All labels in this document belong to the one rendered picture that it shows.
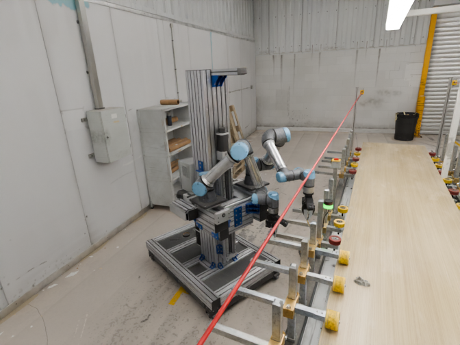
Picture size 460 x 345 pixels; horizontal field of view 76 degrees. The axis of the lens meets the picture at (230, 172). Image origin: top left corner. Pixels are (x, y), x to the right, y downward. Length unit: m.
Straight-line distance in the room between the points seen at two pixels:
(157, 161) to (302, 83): 6.53
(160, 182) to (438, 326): 3.72
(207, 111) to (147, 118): 2.06
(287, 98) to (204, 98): 7.77
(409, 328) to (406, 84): 8.76
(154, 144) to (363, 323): 3.52
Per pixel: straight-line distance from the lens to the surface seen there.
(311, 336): 1.89
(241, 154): 1.97
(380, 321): 1.65
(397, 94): 9.99
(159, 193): 4.62
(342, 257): 1.89
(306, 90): 9.92
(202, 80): 2.36
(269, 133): 2.25
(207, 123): 2.39
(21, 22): 3.46
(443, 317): 1.79
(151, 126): 4.33
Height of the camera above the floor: 2.02
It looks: 19 degrees down
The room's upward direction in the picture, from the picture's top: 3 degrees counter-clockwise
